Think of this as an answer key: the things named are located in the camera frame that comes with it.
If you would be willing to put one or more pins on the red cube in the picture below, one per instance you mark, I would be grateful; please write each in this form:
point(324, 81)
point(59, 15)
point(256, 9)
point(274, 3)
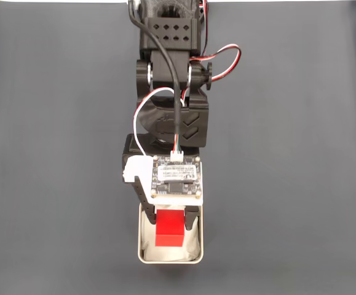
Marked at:
point(169, 230)

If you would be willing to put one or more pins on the white cloth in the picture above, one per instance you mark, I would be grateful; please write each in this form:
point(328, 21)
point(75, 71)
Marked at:
point(193, 246)

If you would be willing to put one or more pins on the camera board on white mount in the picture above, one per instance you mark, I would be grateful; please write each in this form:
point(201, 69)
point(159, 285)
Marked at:
point(176, 178)

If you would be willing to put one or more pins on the grey table mat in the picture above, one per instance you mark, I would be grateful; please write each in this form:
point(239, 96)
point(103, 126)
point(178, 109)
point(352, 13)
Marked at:
point(42, 153)

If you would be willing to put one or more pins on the square metal box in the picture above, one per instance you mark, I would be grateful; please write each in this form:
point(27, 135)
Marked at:
point(140, 242)

